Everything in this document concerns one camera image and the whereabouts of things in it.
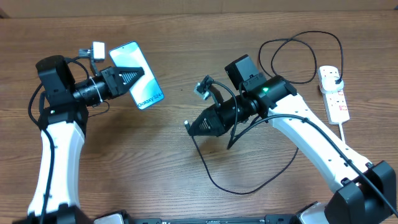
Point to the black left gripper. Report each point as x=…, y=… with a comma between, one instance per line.
x=112, y=78

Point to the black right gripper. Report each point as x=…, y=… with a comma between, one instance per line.
x=215, y=116

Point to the Samsung Galaxy smartphone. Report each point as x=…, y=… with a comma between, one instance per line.
x=146, y=91

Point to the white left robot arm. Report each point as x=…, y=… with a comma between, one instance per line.
x=62, y=123

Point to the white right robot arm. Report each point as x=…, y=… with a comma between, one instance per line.
x=363, y=192

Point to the white charger adapter plug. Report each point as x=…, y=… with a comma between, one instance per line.
x=328, y=84

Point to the white power strip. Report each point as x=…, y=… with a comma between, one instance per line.
x=335, y=103

